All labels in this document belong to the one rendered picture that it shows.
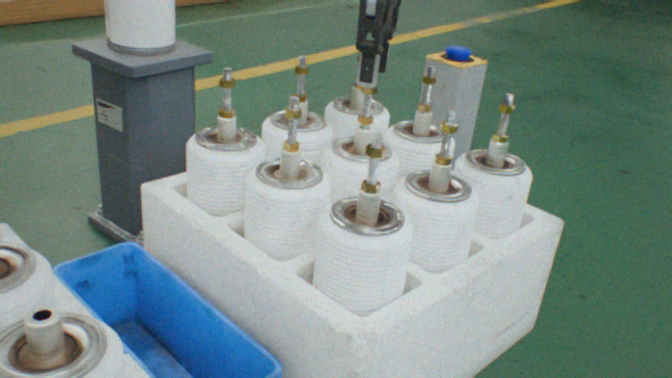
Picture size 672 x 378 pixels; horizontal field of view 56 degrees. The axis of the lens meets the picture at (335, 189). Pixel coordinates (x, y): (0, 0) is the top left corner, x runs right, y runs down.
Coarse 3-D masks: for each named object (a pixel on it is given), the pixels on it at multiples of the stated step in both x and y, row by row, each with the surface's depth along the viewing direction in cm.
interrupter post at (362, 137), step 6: (360, 132) 76; (366, 132) 76; (372, 132) 76; (354, 138) 77; (360, 138) 76; (366, 138) 76; (372, 138) 77; (354, 144) 77; (360, 144) 77; (366, 144) 77; (354, 150) 78; (360, 150) 77
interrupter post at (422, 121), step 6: (420, 114) 84; (426, 114) 84; (432, 114) 84; (414, 120) 85; (420, 120) 84; (426, 120) 84; (414, 126) 85; (420, 126) 84; (426, 126) 84; (414, 132) 85; (420, 132) 85; (426, 132) 85
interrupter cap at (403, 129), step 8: (408, 120) 88; (400, 128) 86; (408, 128) 86; (432, 128) 87; (440, 128) 87; (400, 136) 83; (408, 136) 83; (416, 136) 84; (424, 136) 84; (432, 136) 84; (440, 136) 84
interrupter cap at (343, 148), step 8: (336, 144) 79; (344, 144) 79; (352, 144) 79; (384, 144) 80; (336, 152) 76; (344, 152) 76; (352, 152) 77; (352, 160) 75; (360, 160) 75; (368, 160) 75; (384, 160) 76
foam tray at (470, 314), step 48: (144, 192) 80; (144, 240) 83; (192, 240) 74; (240, 240) 70; (480, 240) 75; (528, 240) 76; (192, 288) 77; (240, 288) 69; (288, 288) 63; (432, 288) 65; (480, 288) 71; (528, 288) 82; (288, 336) 65; (336, 336) 59; (384, 336) 59; (432, 336) 66; (480, 336) 76
